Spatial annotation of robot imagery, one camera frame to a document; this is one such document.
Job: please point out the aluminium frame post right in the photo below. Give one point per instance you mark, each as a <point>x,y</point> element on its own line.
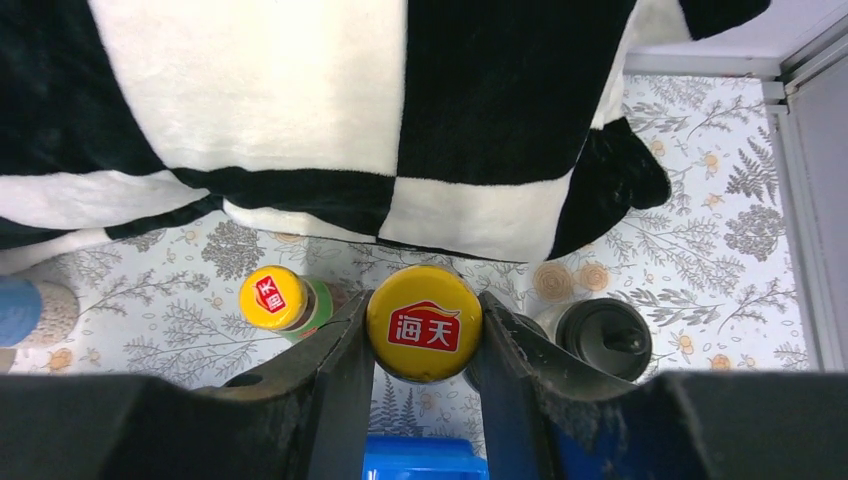
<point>799,48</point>

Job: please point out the blue plastic divided bin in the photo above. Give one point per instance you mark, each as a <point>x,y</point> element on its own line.
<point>426,458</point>

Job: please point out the floral patterned tablecloth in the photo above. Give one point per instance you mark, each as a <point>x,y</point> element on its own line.
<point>710,270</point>

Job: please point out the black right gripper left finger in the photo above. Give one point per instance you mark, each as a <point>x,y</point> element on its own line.
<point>303,414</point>

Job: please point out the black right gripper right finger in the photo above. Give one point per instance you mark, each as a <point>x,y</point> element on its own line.
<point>547,415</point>

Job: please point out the black and white checkered blanket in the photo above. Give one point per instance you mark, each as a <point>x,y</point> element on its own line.
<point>485,129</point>

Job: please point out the sauce bottle yellow cap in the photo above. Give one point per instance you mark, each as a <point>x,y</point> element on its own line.
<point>276,299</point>
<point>424,323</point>

